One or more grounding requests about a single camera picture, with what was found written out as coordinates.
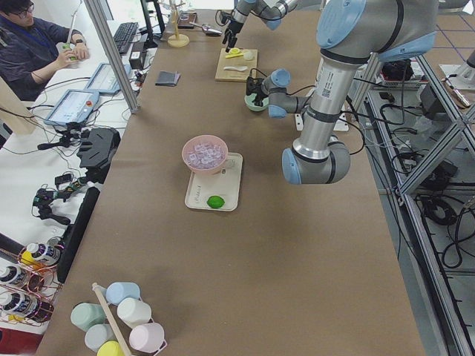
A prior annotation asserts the wooden mug tree stand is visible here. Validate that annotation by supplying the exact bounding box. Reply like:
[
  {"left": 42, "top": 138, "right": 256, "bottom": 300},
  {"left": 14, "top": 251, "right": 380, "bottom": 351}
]
[{"left": 163, "top": 0, "right": 189, "bottom": 47}]

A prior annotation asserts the cream rabbit tray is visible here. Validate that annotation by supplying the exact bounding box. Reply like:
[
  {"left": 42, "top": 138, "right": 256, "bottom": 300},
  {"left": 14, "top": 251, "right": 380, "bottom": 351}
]
[{"left": 185, "top": 153, "right": 243, "bottom": 211}]

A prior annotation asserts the yellow plastic knife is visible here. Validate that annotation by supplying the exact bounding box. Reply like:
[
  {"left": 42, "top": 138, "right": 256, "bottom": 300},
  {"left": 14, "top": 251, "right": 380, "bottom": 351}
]
[{"left": 225, "top": 53, "right": 243, "bottom": 59}]

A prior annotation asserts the seated person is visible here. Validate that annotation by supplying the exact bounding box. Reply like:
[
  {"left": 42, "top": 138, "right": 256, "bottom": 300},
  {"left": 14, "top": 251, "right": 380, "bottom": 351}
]
[{"left": 1, "top": 1, "right": 89, "bottom": 102}]

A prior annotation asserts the black keyboard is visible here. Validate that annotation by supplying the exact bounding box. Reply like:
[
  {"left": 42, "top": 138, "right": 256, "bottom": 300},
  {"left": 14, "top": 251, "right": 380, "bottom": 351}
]
[{"left": 113, "top": 22, "right": 138, "bottom": 55}]

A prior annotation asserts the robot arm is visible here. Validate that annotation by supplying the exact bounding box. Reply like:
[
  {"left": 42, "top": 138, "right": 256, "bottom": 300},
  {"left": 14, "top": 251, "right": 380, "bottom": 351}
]
[
  {"left": 220, "top": 0, "right": 298, "bottom": 52},
  {"left": 246, "top": 1, "right": 439, "bottom": 185}
]

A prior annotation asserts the grey folded cloth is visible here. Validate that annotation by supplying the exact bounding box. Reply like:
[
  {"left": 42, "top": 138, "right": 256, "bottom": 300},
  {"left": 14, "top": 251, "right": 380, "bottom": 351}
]
[{"left": 155, "top": 70, "right": 181, "bottom": 87}]

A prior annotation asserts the bamboo cutting board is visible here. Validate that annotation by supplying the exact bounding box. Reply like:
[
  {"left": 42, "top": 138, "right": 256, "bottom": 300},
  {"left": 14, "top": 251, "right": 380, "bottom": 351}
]
[{"left": 214, "top": 48, "right": 258, "bottom": 82}]

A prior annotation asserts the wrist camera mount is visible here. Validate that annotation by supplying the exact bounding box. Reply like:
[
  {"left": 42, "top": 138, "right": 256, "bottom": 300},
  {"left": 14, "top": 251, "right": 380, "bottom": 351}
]
[
  {"left": 216, "top": 10, "right": 232, "bottom": 27},
  {"left": 246, "top": 76, "right": 263, "bottom": 96}
]

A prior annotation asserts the mint green bowl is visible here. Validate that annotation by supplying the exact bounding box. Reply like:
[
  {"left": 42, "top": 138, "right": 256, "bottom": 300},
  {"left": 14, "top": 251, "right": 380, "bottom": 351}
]
[{"left": 244, "top": 93, "right": 269, "bottom": 112}]

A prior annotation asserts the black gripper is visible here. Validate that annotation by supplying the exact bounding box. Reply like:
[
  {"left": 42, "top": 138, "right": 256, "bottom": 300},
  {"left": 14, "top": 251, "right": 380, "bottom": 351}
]
[
  {"left": 252, "top": 87, "right": 268, "bottom": 108},
  {"left": 223, "top": 19, "right": 243, "bottom": 47}
]

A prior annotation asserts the white ceramic spoon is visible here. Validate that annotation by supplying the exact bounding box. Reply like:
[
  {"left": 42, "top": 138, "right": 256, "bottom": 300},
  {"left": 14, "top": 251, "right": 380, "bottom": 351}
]
[{"left": 223, "top": 66, "right": 248, "bottom": 73}]

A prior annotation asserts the copper wire bottle basket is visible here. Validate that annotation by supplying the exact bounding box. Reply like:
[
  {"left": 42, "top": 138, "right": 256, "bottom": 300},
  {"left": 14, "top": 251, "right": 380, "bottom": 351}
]
[{"left": 1, "top": 243, "right": 62, "bottom": 326}]

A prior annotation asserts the teach pendant tablet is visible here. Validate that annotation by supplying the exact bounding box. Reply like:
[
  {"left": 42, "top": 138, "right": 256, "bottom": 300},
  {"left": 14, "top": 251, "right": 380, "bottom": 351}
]
[
  {"left": 44, "top": 89, "right": 99, "bottom": 126},
  {"left": 84, "top": 62, "right": 120, "bottom": 96}
]

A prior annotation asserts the pink bowl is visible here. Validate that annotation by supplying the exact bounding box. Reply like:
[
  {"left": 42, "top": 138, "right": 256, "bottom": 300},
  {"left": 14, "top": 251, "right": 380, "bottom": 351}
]
[{"left": 182, "top": 134, "right": 229, "bottom": 174}]

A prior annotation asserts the pastel mug rack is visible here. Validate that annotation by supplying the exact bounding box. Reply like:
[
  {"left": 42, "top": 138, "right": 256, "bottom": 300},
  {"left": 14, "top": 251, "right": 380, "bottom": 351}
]
[{"left": 70, "top": 282, "right": 168, "bottom": 355}]

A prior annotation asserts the clear ice cubes pile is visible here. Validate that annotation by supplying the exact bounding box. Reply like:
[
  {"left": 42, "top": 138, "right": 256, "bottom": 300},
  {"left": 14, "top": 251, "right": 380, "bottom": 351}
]
[{"left": 185, "top": 142, "right": 224, "bottom": 169}]

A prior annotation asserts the metal ice scoop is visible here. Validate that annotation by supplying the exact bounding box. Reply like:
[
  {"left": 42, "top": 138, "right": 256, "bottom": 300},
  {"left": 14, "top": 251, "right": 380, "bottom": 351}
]
[{"left": 191, "top": 22, "right": 222, "bottom": 37}]

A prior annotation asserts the green lime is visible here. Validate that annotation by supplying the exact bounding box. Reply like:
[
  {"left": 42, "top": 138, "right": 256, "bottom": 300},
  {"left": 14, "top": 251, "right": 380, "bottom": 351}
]
[{"left": 206, "top": 195, "right": 226, "bottom": 209}]

